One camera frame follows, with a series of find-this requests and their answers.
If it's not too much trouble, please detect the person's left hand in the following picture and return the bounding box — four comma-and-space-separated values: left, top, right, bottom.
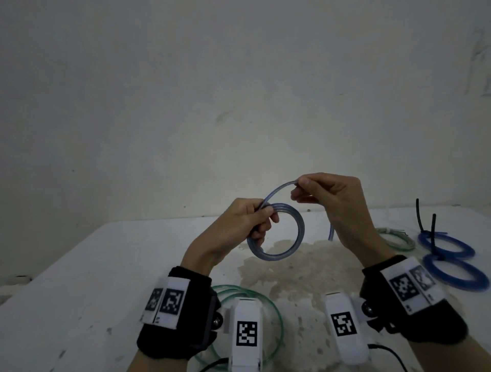
180, 198, 280, 277

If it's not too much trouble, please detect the black camera cable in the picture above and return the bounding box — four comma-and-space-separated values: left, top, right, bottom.
367, 344, 408, 372
199, 358, 231, 372

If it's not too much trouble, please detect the white wrist camera with marker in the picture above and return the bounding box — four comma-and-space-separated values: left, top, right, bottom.
229, 298, 263, 372
324, 292, 371, 365

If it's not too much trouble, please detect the white wall socket box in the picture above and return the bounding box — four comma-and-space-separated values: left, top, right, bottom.
0, 275, 31, 296

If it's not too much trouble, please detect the black wrist strap with markers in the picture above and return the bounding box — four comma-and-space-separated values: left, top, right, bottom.
360, 254, 468, 344
137, 266, 222, 360

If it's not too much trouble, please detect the person's left forearm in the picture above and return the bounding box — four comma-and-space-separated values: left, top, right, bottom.
126, 351, 189, 372

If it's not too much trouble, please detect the solid blue tube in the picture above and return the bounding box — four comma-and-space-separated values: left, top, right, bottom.
418, 231, 476, 260

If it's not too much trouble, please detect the clear green striped tube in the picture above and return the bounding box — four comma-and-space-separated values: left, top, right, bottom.
193, 285, 285, 370
375, 228, 417, 252

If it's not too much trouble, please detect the person's right forearm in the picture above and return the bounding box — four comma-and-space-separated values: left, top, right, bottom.
408, 333, 491, 372

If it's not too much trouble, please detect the person's right hand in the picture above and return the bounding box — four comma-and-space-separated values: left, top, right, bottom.
291, 172, 396, 268

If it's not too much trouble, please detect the black zip tie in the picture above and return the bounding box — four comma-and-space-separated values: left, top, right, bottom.
416, 198, 427, 235
430, 214, 439, 257

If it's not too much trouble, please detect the clear blue striped tube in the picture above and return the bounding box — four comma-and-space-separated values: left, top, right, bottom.
421, 254, 490, 292
247, 180, 334, 263

